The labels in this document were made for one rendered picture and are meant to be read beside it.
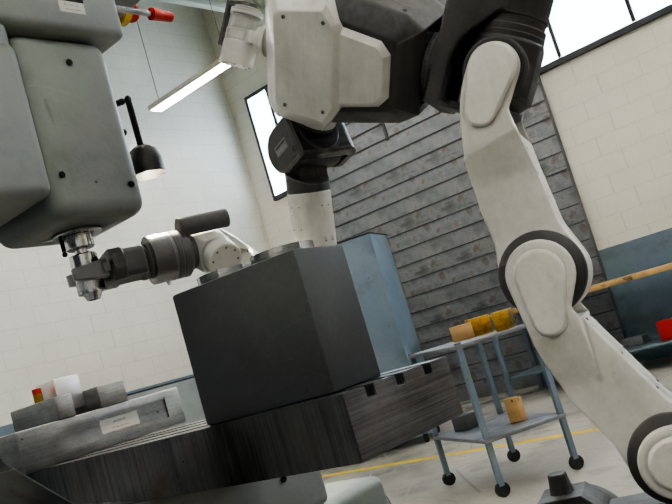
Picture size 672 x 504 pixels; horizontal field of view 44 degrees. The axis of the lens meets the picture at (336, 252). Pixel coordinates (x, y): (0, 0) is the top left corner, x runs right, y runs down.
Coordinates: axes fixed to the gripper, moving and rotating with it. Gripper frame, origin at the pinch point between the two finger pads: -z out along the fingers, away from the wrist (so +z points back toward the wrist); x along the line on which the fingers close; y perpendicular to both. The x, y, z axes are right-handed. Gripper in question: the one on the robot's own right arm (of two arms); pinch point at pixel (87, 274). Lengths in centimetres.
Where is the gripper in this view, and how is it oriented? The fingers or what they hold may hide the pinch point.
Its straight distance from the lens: 148.6
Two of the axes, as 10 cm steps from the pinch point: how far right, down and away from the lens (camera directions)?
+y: 3.0, 9.5, -1.1
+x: 4.3, -2.4, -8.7
